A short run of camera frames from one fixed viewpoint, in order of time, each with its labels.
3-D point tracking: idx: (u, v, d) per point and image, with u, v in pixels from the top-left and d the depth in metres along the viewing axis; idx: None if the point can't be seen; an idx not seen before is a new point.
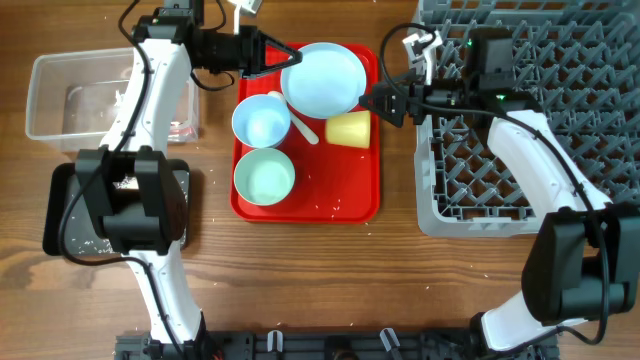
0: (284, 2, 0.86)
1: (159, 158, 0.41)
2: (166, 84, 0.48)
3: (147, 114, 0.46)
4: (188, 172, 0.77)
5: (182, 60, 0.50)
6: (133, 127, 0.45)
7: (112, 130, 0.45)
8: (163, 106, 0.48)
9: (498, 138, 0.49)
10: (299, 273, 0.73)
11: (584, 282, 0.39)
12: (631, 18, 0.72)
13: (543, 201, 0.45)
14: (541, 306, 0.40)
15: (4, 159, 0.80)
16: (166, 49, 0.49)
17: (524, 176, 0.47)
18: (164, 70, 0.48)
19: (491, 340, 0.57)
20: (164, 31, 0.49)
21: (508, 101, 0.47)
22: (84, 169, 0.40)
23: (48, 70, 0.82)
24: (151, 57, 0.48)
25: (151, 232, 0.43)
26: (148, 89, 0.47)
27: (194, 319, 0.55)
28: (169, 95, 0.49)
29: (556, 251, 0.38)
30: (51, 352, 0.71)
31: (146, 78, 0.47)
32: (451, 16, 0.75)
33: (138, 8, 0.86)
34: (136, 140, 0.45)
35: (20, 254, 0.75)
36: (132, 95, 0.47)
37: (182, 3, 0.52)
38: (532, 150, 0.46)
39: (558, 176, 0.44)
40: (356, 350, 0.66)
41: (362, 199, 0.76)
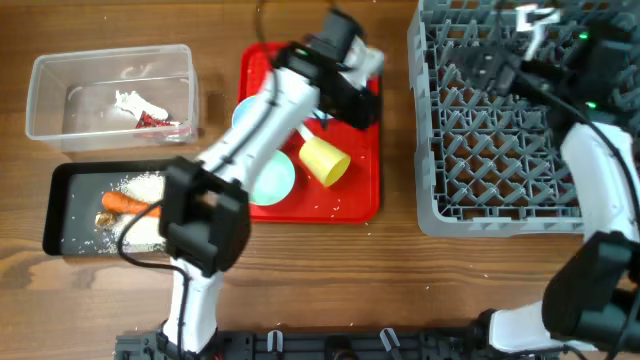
0: (284, 2, 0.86)
1: (245, 200, 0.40)
2: (285, 121, 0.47)
3: (253, 148, 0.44)
4: None
5: (307, 102, 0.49)
6: (235, 155, 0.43)
7: (215, 148, 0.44)
8: (271, 145, 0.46)
9: (573, 143, 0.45)
10: (299, 273, 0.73)
11: (608, 310, 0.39)
12: (631, 18, 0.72)
13: (597, 218, 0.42)
14: (559, 317, 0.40)
15: (4, 159, 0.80)
16: (301, 87, 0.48)
17: (585, 189, 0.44)
18: (289, 108, 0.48)
19: (493, 337, 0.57)
20: (307, 68, 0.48)
21: (599, 112, 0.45)
22: (175, 177, 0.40)
23: (49, 71, 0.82)
24: (283, 90, 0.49)
25: (204, 257, 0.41)
26: (266, 122, 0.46)
27: (206, 333, 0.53)
28: (284, 135, 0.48)
29: (596, 269, 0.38)
30: (51, 352, 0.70)
31: (270, 110, 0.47)
32: (451, 16, 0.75)
33: (139, 9, 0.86)
34: (235, 169, 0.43)
35: (20, 254, 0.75)
36: (247, 121, 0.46)
37: (332, 33, 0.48)
38: (608, 167, 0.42)
39: (623, 200, 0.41)
40: (356, 350, 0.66)
41: (362, 200, 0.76)
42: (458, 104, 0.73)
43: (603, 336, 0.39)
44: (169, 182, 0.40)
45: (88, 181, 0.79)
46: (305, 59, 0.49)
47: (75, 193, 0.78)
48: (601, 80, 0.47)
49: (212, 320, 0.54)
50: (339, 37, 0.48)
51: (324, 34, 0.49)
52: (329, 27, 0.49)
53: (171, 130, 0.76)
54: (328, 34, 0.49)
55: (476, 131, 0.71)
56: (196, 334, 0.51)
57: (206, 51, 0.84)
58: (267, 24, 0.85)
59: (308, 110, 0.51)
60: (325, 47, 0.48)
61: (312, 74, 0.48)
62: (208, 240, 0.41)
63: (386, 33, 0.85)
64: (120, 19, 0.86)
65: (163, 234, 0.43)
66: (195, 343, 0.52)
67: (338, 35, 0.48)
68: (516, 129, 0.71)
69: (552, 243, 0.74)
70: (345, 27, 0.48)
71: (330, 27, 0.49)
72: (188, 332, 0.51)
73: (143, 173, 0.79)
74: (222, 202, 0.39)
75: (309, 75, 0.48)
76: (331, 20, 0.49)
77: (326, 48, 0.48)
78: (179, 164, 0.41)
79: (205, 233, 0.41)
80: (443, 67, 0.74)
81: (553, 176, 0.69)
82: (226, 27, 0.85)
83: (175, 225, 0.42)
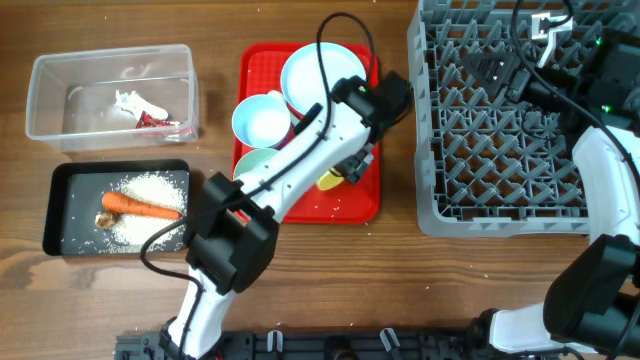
0: (284, 2, 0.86)
1: (274, 228, 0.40)
2: (329, 157, 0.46)
3: (292, 178, 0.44)
4: (188, 172, 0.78)
5: (355, 142, 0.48)
6: (273, 181, 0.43)
7: (255, 173, 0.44)
8: (312, 176, 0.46)
9: (584, 146, 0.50)
10: (299, 272, 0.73)
11: (609, 311, 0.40)
12: (631, 18, 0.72)
13: (604, 219, 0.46)
14: (561, 318, 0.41)
15: (4, 159, 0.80)
16: (353, 126, 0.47)
17: (595, 193, 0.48)
18: (338, 143, 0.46)
19: (494, 337, 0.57)
20: (361, 109, 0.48)
21: (612, 115, 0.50)
22: (212, 191, 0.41)
23: (49, 71, 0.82)
24: (334, 124, 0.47)
25: (222, 276, 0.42)
26: (310, 155, 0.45)
27: (210, 340, 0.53)
28: (325, 169, 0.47)
29: (600, 272, 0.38)
30: (51, 352, 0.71)
31: (317, 142, 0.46)
32: (451, 16, 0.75)
33: (139, 9, 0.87)
34: (270, 195, 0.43)
35: (20, 254, 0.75)
36: (293, 149, 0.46)
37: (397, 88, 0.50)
38: (616, 172, 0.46)
39: (631, 205, 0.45)
40: (356, 350, 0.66)
41: (362, 200, 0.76)
42: (458, 105, 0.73)
43: (603, 339, 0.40)
44: (206, 196, 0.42)
45: (88, 181, 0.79)
46: (359, 99, 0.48)
47: (75, 193, 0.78)
48: (616, 85, 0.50)
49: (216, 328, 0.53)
50: (400, 99, 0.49)
51: (384, 86, 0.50)
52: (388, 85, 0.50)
53: (171, 130, 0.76)
54: (389, 89, 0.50)
55: (476, 131, 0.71)
56: (201, 340, 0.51)
57: (206, 51, 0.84)
58: (266, 24, 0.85)
59: (352, 151, 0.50)
60: (383, 97, 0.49)
61: (366, 114, 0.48)
62: (229, 260, 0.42)
63: (386, 32, 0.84)
64: (120, 19, 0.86)
65: (188, 243, 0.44)
66: (198, 349, 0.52)
67: (400, 95, 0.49)
68: (517, 129, 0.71)
69: (552, 242, 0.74)
70: (404, 91, 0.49)
71: (390, 84, 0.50)
72: (192, 337, 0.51)
73: (143, 173, 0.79)
74: (253, 227, 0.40)
75: (364, 116, 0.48)
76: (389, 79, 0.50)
77: (387, 101, 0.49)
78: (218, 181, 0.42)
79: (228, 252, 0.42)
80: (443, 67, 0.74)
81: (553, 176, 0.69)
82: (225, 27, 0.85)
83: (202, 238, 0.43)
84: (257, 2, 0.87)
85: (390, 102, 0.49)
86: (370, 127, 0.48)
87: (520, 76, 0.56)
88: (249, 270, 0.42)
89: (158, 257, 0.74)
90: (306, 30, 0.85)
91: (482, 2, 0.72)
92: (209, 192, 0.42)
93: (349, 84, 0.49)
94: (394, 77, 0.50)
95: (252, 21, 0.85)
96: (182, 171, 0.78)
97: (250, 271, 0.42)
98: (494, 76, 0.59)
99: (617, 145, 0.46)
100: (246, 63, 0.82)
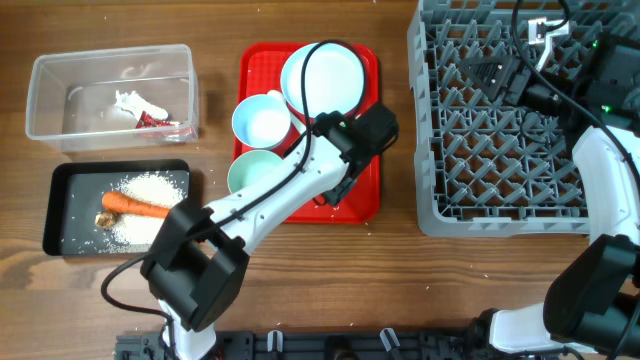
0: (284, 2, 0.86)
1: (243, 259, 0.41)
2: (298, 192, 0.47)
3: (264, 209, 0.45)
4: (187, 172, 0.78)
5: (333, 176, 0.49)
6: (245, 211, 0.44)
7: (228, 199, 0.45)
8: (287, 208, 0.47)
9: (583, 144, 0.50)
10: (299, 272, 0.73)
11: (609, 312, 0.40)
12: (630, 18, 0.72)
13: (604, 219, 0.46)
14: (561, 319, 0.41)
15: (4, 158, 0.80)
16: (331, 160, 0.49)
17: (595, 193, 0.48)
18: (316, 176, 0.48)
19: (494, 338, 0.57)
20: (339, 145, 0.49)
21: (612, 114, 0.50)
22: (180, 220, 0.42)
23: (49, 71, 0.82)
24: (312, 156, 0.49)
25: (183, 312, 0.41)
26: (288, 184, 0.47)
27: (202, 347, 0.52)
28: (301, 201, 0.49)
29: (601, 270, 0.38)
30: (51, 352, 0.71)
31: (294, 173, 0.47)
32: (451, 16, 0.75)
33: (139, 9, 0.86)
34: (241, 225, 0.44)
35: (21, 253, 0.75)
36: (271, 178, 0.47)
37: (374, 125, 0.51)
38: (616, 171, 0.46)
39: (632, 205, 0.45)
40: (356, 350, 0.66)
41: (363, 200, 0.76)
42: (458, 105, 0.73)
43: (604, 339, 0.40)
44: (174, 224, 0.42)
45: (89, 181, 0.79)
46: (339, 133, 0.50)
47: (75, 193, 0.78)
48: (614, 85, 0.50)
49: (206, 334, 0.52)
50: (382, 132, 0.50)
51: (367, 119, 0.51)
52: (372, 115, 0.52)
53: (171, 130, 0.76)
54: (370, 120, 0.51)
55: (476, 131, 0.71)
56: (189, 351, 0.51)
57: (206, 51, 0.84)
58: (266, 24, 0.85)
59: (327, 187, 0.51)
60: (364, 127, 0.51)
61: (345, 150, 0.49)
62: (191, 296, 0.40)
63: (386, 32, 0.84)
64: (119, 19, 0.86)
65: (148, 273, 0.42)
66: (189, 356, 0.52)
67: (381, 126, 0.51)
68: (517, 129, 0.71)
69: (552, 243, 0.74)
70: (387, 124, 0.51)
71: (373, 115, 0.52)
72: (180, 348, 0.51)
73: (143, 173, 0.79)
74: (220, 258, 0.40)
75: (343, 152, 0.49)
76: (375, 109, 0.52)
77: (369, 130, 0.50)
78: (186, 209, 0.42)
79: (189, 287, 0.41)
80: (443, 67, 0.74)
81: (553, 176, 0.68)
82: (225, 27, 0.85)
83: (162, 269, 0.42)
84: (257, 2, 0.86)
85: (371, 134, 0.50)
86: (348, 162, 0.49)
87: (519, 78, 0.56)
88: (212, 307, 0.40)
89: None
90: (306, 30, 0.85)
91: (482, 2, 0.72)
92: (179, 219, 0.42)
93: (329, 119, 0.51)
94: (379, 108, 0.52)
95: (251, 21, 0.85)
96: (182, 171, 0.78)
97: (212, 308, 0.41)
98: (493, 80, 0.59)
99: (617, 144, 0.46)
100: (246, 63, 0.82)
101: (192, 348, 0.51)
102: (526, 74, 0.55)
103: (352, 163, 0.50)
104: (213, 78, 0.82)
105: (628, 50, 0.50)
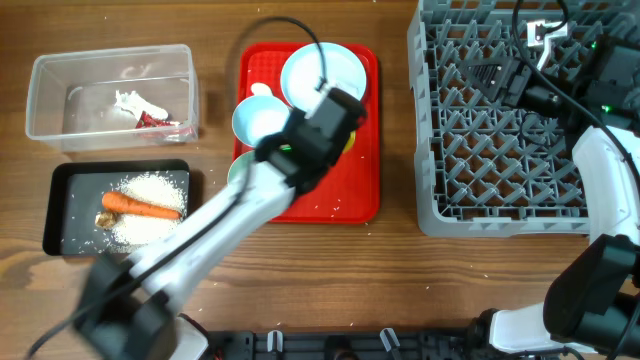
0: (284, 2, 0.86)
1: (165, 317, 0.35)
2: (231, 233, 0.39)
3: (202, 245, 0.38)
4: (188, 172, 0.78)
5: (279, 203, 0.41)
6: (180, 252, 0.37)
7: (154, 245, 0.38)
8: (226, 246, 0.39)
9: (582, 144, 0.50)
10: (299, 272, 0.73)
11: (610, 312, 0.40)
12: (631, 18, 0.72)
13: (604, 220, 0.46)
14: (562, 320, 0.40)
15: (4, 158, 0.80)
16: (272, 186, 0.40)
17: (595, 192, 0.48)
18: (254, 209, 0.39)
19: (493, 337, 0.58)
20: (282, 168, 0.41)
21: (612, 115, 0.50)
22: (97, 276, 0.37)
23: (49, 71, 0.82)
24: (252, 185, 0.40)
25: None
26: (221, 220, 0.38)
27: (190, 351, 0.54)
28: (239, 238, 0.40)
29: (601, 269, 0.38)
30: (51, 352, 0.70)
31: (230, 207, 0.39)
32: (451, 16, 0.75)
33: (139, 9, 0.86)
34: (172, 270, 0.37)
35: (21, 254, 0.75)
36: (203, 214, 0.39)
37: (326, 125, 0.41)
38: (615, 172, 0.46)
39: (632, 205, 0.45)
40: (356, 350, 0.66)
41: (362, 200, 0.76)
42: (458, 105, 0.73)
43: (604, 339, 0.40)
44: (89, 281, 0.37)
45: (89, 181, 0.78)
46: (279, 156, 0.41)
47: (75, 193, 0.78)
48: (614, 85, 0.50)
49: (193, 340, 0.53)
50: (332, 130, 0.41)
51: (317, 120, 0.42)
52: (324, 107, 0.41)
53: (171, 130, 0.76)
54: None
55: (476, 131, 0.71)
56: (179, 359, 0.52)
57: (206, 51, 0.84)
58: (266, 24, 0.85)
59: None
60: (312, 134, 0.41)
61: (290, 171, 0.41)
62: None
63: (386, 32, 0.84)
64: (119, 19, 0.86)
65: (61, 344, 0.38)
66: None
67: (330, 126, 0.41)
68: (517, 129, 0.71)
69: (552, 243, 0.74)
70: (341, 117, 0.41)
71: (322, 111, 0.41)
72: None
73: (144, 173, 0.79)
74: (140, 317, 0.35)
75: (285, 176, 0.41)
76: (325, 102, 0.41)
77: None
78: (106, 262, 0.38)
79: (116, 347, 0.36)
80: (443, 67, 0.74)
81: (553, 176, 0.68)
82: (226, 27, 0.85)
83: (80, 336, 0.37)
84: (257, 2, 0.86)
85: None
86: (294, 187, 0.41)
87: (518, 79, 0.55)
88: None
89: None
90: (306, 30, 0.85)
91: (482, 2, 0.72)
92: (102, 269, 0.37)
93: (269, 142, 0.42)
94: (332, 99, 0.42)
95: (251, 20, 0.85)
96: (182, 171, 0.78)
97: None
98: (493, 81, 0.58)
99: (618, 145, 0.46)
100: (246, 64, 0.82)
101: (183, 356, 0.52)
102: (526, 76, 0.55)
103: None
104: (213, 79, 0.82)
105: (626, 50, 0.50)
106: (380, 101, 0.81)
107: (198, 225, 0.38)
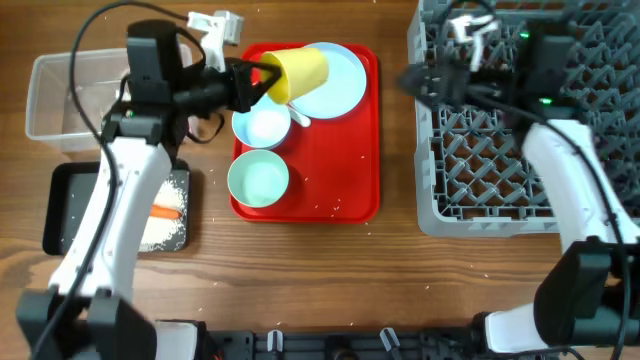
0: (284, 2, 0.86)
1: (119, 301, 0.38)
2: (135, 199, 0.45)
3: (111, 229, 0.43)
4: (188, 172, 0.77)
5: (159, 162, 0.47)
6: (90, 259, 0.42)
7: (66, 264, 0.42)
8: (132, 219, 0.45)
9: (531, 143, 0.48)
10: (299, 272, 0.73)
11: (600, 311, 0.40)
12: (630, 19, 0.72)
13: (571, 221, 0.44)
14: (555, 327, 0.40)
15: (4, 158, 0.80)
16: (140, 154, 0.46)
17: (556, 192, 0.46)
18: (135, 180, 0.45)
19: (492, 342, 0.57)
20: (140, 129, 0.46)
21: (553, 106, 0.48)
22: (31, 317, 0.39)
23: (48, 70, 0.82)
24: (121, 163, 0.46)
25: None
26: (113, 207, 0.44)
27: (186, 347, 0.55)
28: (142, 204, 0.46)
29: (580, 277, 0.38)
30: None
31: (113, 192, 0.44)
32: (451, 16, 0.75)
33: (139, 9, 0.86)
34: (95, 274, 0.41)
35: (20, 253, 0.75)
36: (93, 214, 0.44)
37: (153, 74, 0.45)
38: (570, 167, 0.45)
39: (593, 201, 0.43)
40: (356, 350, 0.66)
41: (362, 200, 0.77)
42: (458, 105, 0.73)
43: (599, 339, 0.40)
44: (28, 328, 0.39)
45: (88, 181, 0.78)
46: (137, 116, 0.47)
47: (75, 193, 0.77)
48: (547, 73, 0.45)
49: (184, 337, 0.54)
50: (160, 74, 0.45)
51: (140, 70, 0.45)
52: (136, 56, 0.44)
53: None
54: (146, 70, 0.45)
55: (476, 131, 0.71)
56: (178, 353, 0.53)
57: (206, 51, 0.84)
58: (266, 25, 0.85)
59: (160, 171, 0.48)
60: (146, 84, 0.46)
61: (151, 123, 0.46)
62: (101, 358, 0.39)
63: (386, 33, 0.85)
64: (119, 18, 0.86)
65: None
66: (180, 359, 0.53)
67: (155, 66, 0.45)
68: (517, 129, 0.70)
69: (552, 243, 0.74)
70: (156, 53, 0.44)
71: (140, 59, 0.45)
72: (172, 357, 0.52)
73: None
74: (94, 317, 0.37)
75: (147, 137, 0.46)
76: (135, 50, 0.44)
77: (153, 87, 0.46)
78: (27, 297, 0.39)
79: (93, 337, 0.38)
80: None
81: None
82: None
83: None
84: (257, 2, 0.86)
85: (161, 93, 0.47)
86: (159, 142, 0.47)
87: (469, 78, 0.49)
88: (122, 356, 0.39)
89: (158, 256, 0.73)
90: (306, 30, 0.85)
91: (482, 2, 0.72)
92: (30, 302, 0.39)
93: (116, 108, 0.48)
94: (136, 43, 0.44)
95: (251, 20, 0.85)
96: (182, 171, 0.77)
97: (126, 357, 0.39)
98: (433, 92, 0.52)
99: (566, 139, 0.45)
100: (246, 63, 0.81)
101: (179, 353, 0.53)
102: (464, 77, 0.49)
103: (168, 115, 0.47)
104: None
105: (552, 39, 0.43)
106: (380, 101, 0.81)
107: (92, 217, 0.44)
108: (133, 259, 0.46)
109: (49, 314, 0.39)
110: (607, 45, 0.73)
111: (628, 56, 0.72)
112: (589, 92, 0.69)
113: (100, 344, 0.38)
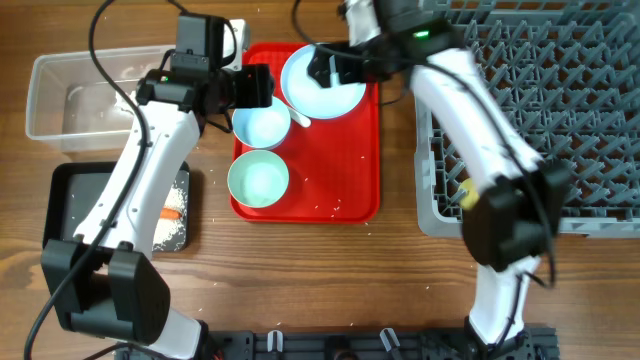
0: (284, 2, 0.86)
1: (137, 260, 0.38)
2: (163, 159, 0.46)
3: (136, 190, 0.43)
4: (188, 172, 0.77)
5: (184, 133, 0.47)
6: (115, 216, 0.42)
7: (93, 215, 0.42)
8: (158, 183, 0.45)
9: (420, 84, 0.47)
10: (298, 272, 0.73)
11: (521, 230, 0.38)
12: (630, 18, 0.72)
13: (478, 171, 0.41)
14: (486, 256, 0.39)
15: (3, 158, 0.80)
16: (171, 119, 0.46)
17: (455, 135, 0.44)
18: (165, 142, 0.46)
19: (486, 336, 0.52)
20: (173, 96, 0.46)
21: (431, 38, 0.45)
22: (57, 266, 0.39)
23: (47, 70, 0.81)
24: (153, 126, 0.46)
25: (127, 336, 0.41)
26: (143, 167, 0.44)
27: (191, 339, 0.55)
28: (168, 168, 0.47)
29: (490, 215, 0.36)
30: (51, 352, 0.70)
31: (143, 151, 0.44)
32: (451, 16, 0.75)
33: (139, 9, 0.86)
34: (117, 232, 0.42)
35: (20, 253, 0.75)
36: (121, 171, 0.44)
37: (197, 47, 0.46)
38: (460, 102, 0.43)
39: (493, 141, 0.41)
40: (356, 350, 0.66)
41: (363, 199, 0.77)
42: None
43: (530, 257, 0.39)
44: (53, 275, 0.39)
45: (88, 181, 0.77)
46: (169, 83, 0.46)
47: (75, 193, 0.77)
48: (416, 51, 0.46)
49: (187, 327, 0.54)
50: (207, 47, 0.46)
51: (184, 43, 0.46)
52: (184, 30, 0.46)
53: None
54: (187, 43, 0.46)
55: None
56: (183, 345, 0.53)
57: None
58: (267, 25, 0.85)
59: (186, 139, 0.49)
60: (188, 58, 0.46)
61: (181, 97, 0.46)
62: (119, 317, 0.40)
63: None
64: (119, 18, 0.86)
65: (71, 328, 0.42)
66: (182, 352, 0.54)
67: (200, 41, 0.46)
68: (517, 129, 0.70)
69: None
70: (204, 30, 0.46)
71: (187, 33, 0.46)
72: (175, 350, 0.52)
73: None
74: (114, 270, 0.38)
75: (179, 104, 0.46)
76: (184, 23, 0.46)
77: (193, 60, 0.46)
78: (53, 251, 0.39)
79: (111, 288, 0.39)
80: None
81: None
82: None
83: (84, 324, 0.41)
84: (257, 2, 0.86)
85: (199, 67, 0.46)
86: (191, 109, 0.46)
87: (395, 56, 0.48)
88: (142, 307, 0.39)
89: (158, 256, 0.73)
90: (306, 31, 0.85)
91: (482, 2, 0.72)
92: (54, 254, 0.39)
93: (152, 75, 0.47)
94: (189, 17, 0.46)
95: (252, 21, 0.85)
96: (182, 171, 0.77)
97: (143, 308, 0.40)
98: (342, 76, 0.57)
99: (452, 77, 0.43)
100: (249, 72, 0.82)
101: (184, 347, 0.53)
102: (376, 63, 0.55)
103: (200, 86, 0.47)
104: None
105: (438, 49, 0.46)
106: (380, 100, 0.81)
107: (117, 179, 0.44)
108: (154, 223, 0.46)
109: (73, 260, 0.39)
110: (608, 45, 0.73)
111: (628, 56, 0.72)
112: (589, 92, 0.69)
113: (120, 302, 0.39)
